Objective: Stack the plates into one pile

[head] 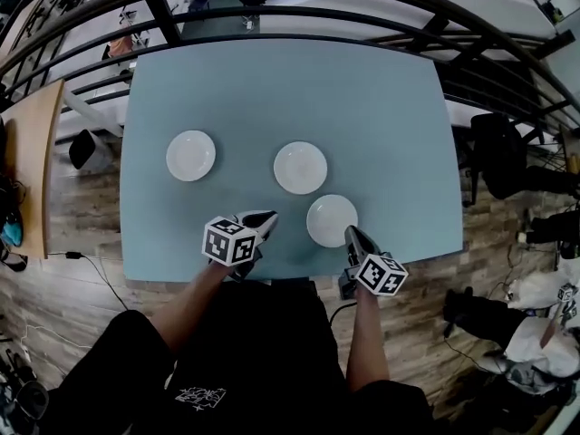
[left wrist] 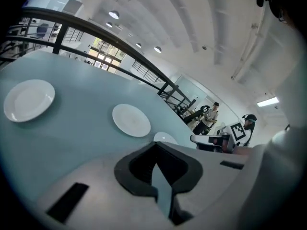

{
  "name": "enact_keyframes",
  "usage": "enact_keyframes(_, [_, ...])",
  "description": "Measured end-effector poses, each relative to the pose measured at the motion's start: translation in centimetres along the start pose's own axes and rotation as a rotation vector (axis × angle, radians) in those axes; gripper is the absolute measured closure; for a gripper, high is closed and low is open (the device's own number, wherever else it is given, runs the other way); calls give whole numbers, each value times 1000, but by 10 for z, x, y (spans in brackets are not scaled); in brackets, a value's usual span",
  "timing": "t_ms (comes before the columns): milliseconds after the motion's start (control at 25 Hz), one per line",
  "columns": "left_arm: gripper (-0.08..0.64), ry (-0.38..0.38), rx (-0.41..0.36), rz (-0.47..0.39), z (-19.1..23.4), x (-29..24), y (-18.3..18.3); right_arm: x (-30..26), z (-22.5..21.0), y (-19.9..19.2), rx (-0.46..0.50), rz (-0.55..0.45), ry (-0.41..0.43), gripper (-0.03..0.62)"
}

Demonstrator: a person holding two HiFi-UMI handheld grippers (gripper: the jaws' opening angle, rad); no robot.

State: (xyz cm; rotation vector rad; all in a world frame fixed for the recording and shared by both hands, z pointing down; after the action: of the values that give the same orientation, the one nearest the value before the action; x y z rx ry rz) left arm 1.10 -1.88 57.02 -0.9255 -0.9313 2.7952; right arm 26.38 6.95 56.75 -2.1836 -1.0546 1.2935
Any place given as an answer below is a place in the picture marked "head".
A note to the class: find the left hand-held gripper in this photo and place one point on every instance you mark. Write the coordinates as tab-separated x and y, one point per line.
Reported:
226	243

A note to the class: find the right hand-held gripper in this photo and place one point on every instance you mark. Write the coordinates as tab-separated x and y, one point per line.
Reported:
378	274

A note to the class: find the white round plate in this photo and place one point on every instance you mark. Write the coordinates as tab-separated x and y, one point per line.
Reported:
328	218
190	155
300	167

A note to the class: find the person's right forearm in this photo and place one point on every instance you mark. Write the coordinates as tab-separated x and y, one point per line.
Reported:
367	342

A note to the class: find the person's left forearm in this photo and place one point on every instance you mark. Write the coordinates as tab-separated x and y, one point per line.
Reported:
190	306

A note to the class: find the person's black printed t-shirt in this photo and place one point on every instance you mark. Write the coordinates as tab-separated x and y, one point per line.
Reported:
254	356

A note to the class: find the light blue table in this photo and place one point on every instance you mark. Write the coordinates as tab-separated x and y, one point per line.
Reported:
272	98

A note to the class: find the black chair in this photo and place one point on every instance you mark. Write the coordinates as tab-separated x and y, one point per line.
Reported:
498	152

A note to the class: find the grey bin with black bag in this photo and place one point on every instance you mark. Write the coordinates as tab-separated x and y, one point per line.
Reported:
84	147

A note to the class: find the teal cloth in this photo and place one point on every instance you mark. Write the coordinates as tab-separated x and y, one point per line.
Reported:
12	234

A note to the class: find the wooden table with white legs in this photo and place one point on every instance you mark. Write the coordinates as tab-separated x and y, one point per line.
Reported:
31	152

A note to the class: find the black metal balcony railing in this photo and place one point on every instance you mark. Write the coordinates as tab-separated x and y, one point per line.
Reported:
164	21

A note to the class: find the black round device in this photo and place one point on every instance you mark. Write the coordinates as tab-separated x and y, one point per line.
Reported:
31	399

